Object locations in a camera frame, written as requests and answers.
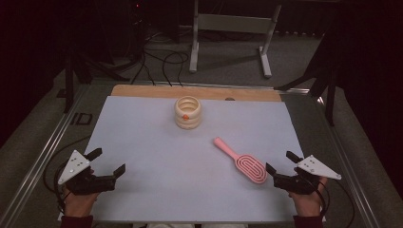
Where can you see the black tripod stand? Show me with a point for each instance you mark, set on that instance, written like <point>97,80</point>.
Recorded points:
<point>330,104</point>
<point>68,85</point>

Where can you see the pink hairbrush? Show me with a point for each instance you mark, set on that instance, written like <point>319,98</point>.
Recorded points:
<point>226,148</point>

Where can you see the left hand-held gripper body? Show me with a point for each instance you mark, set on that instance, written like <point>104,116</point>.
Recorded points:
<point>92,184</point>

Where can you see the cream ribbed cup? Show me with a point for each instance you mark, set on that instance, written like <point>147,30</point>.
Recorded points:
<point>190,123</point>

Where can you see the grey metal stand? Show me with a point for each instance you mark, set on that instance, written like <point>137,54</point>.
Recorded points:
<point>234,23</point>

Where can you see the person's left hand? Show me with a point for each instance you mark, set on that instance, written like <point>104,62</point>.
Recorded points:
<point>79,204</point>

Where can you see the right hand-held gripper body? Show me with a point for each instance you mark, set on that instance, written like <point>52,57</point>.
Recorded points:
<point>294,184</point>

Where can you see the wooden board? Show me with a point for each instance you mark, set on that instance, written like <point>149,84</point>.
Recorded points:
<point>142,91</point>

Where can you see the aluminium table frame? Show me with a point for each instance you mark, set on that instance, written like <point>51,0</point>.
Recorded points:
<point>43,158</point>

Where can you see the white table mat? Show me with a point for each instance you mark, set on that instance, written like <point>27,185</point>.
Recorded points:
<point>158,142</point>

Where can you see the person's right hand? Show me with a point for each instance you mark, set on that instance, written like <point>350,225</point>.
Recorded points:
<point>309,204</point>

